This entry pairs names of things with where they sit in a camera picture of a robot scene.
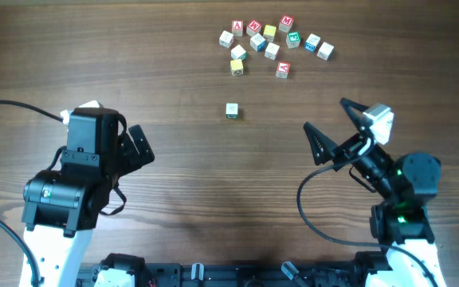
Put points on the black mounting rail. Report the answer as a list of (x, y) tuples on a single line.
[(249, 275)]

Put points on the green letter block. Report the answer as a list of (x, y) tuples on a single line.
[(293, 39)]

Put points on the plain block far right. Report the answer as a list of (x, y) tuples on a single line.
[(325, 51)]

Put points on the blue sided block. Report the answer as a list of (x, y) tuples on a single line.
[(257, 42)]

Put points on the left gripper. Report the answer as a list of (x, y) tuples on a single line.
[(131, 161)]

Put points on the yellow top block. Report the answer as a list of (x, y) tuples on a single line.
[(269, 33)]

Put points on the green number block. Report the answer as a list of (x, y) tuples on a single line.
[(231, 110)]

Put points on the red W block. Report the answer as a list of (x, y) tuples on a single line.
[(253, 28)]

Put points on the red M block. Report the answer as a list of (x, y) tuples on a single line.
[(286, 23)]

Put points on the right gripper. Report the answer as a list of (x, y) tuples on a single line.
[(347, 147)]

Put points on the yellow block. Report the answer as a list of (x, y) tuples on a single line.
[(236, 67), (269, 33)]

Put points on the red picture block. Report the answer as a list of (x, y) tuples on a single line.
[(283, 69)]

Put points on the plain block with red side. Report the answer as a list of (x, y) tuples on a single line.
[(271, 51)]

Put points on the blue picture block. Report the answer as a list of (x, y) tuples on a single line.
[(312, 42)]

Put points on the red A block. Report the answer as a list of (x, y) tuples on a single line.
[(237, 28)]

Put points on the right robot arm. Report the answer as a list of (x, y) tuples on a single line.
[(403, 252)]

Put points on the plain block far left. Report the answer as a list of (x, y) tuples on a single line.
[(226, 39)]

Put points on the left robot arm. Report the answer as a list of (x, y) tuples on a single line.
[(62, 205)]

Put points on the green sided block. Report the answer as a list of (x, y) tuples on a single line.
[(238, 52)]

